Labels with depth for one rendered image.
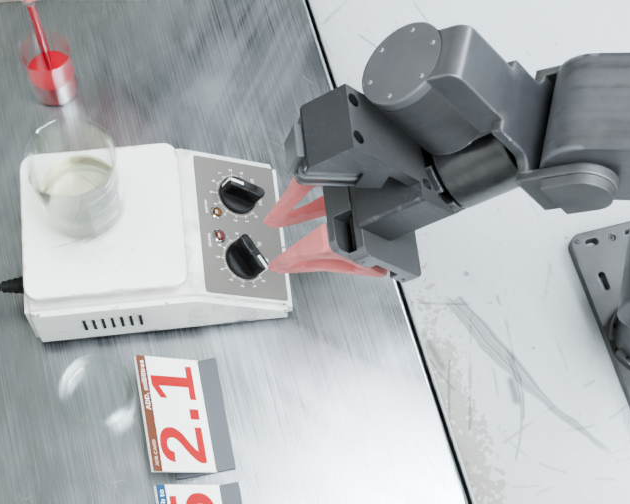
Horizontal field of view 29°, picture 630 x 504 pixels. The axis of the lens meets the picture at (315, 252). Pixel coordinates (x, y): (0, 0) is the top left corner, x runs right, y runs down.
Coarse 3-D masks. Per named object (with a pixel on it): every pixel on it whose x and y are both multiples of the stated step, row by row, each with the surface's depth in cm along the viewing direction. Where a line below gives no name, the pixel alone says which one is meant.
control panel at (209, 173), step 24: (216, 168) 98; (240, 168) 99; (264, 168) 101; (216, 192) 97; (216, 216) 96; (240, 216) 97; (264, 216) 99; (216, 240) 95; (264, 240) 98; (216, 264) 94; (216, 288) 93; (240, 288) 94; (264, 288) 96
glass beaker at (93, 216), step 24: (72, 120) 87; (48, 144) 88; (72, 144) 90; (96, 144) 89; (24, 168) 85; (48, 168) 90; (96, 192) 85; (120, 192) 89; (48, 216) 89; (72, 216) 87; (96, 216) 88; (120, 216) 91; (72, 240) 91; (96, 240) 91
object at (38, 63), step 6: (54, 54) 105; (60, 54) 105; (36, 60) 105; (42, 60) 105; (54, 60) 105; (60, 60) 105; (66, 60) 105; (30, 66) 104; (36, 66) 104; (42, 66) 104; (54, 66) 105
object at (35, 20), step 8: (32, 8) 96; (32, 16) 97; (32, 24) 98; (40, 24) 98; (40, 32) 99; (40, 40) 100; (40, 48) 101; (48, 48) 102; (48, 56) 102; (48, 64) 103
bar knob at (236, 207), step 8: (232, 176) 96; (224, 184) 97; (232, 184) 96; (240, 184) 96; (248, 184) 97; (224, 192) 97; (232, 192) 97; (240, 192) 97; (248, 192) 97; (256, 192) 97; (264, 192) 97; (224, 200) 97; (232, 200) 97; (240, 200) 97; (248, 200) 98; (256, 200) 97; (232, 208) 97; (240, 208) 97; (248, 208) 98
